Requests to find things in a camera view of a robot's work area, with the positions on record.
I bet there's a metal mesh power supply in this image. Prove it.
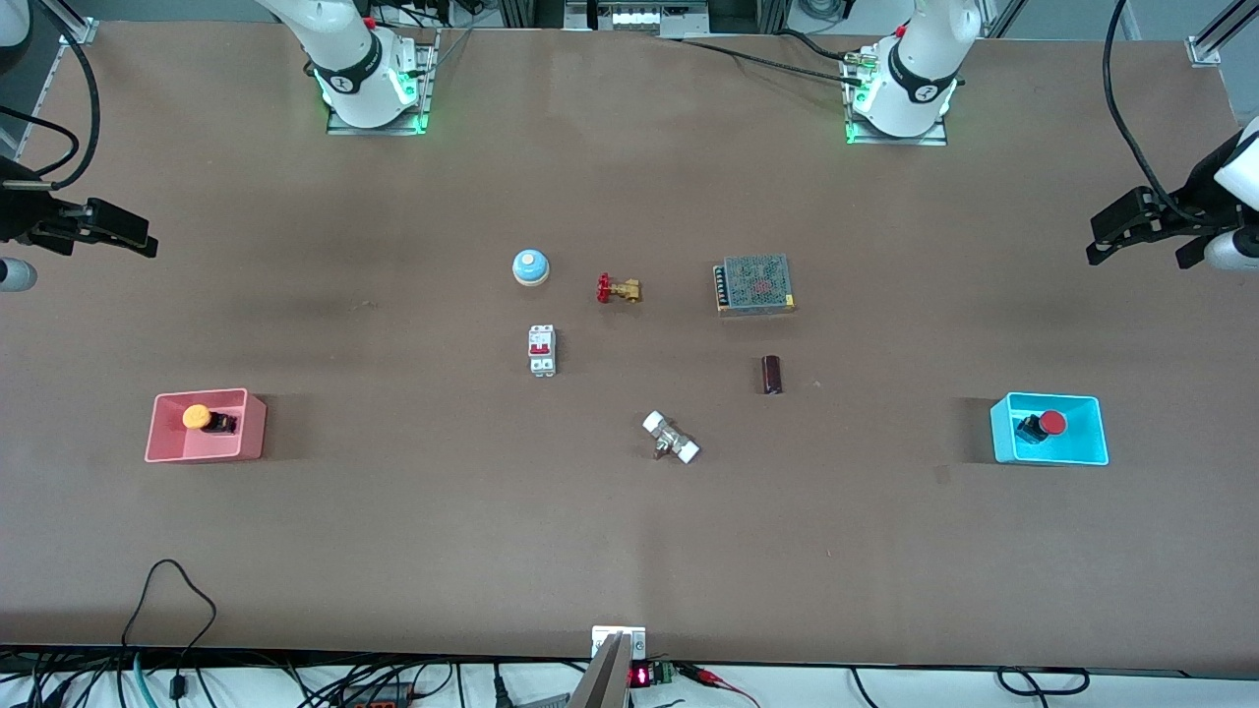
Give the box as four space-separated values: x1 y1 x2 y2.
713 255 797 317

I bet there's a black looped cable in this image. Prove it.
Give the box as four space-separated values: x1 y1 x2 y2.
120 559 219 694

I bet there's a yellow push button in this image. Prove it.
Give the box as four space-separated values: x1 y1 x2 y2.
182 404 239 436

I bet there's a grey camera mount bar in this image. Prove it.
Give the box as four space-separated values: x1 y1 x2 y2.
569 631 632 708

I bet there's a red push button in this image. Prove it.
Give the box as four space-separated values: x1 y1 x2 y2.
1016 410 1068 445

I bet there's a black table cable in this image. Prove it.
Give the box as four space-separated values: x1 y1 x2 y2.
777 28 867 62
657 35 859 82

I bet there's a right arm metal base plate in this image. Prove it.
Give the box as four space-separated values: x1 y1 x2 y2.
327 28 439 137

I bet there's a white mount bracket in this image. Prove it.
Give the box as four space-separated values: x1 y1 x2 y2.
591 625 647 660

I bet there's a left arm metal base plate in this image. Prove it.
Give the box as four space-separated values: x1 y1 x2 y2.
844 44 950 148

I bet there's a black coiled cable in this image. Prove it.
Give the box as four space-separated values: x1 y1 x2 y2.
995 667 1091 696

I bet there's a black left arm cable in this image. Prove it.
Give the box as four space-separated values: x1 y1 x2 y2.
1104 0 1196 222

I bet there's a white-capped metal fitting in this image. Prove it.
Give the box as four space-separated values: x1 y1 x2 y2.
642 411 701 465

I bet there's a grey metal rack unit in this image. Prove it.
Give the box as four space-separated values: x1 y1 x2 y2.
566 0 711 38

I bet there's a pink plastic bin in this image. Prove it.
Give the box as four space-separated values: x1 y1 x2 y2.
145 388 268 463

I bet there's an aluminium frame profile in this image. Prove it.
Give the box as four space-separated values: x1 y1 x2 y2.
34 0 99 45
1185 0 1259 68

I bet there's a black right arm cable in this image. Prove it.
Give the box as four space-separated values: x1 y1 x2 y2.
0 0 101 190

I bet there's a cyan plastic bin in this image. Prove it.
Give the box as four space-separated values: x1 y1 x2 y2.
989 392 1109 466

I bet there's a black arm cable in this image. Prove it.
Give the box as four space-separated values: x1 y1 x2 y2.
0 0 101 190
1104 0 1196 222

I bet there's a red clip lead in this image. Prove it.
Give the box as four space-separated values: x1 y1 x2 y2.
679 665 763 707

